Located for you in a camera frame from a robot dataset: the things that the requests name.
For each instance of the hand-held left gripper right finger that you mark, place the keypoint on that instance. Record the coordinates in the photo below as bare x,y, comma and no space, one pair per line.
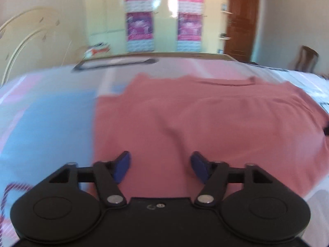
201,168

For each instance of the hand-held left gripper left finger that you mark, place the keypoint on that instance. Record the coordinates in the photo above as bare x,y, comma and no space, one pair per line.
121,168

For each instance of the pink long-sleeved sweater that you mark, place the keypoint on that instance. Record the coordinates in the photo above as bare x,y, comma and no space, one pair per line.
210,123

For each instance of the patterned pastel bedsheet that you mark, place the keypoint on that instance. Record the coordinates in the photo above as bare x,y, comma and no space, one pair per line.
46,118

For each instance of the brown wooden chair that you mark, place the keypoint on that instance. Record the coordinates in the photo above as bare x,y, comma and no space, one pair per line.
305,59

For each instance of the brown wooden door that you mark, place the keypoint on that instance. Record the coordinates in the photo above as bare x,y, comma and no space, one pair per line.
241,20

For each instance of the cream corner shelf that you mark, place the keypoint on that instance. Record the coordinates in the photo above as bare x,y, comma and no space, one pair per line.
226,12

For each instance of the cream wardrobe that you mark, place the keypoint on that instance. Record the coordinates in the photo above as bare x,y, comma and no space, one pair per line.
162,15

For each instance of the cream round headboard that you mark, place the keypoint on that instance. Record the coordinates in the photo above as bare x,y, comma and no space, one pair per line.
25,41

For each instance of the small blue bottle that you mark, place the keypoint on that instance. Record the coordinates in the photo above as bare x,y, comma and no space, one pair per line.
224,7

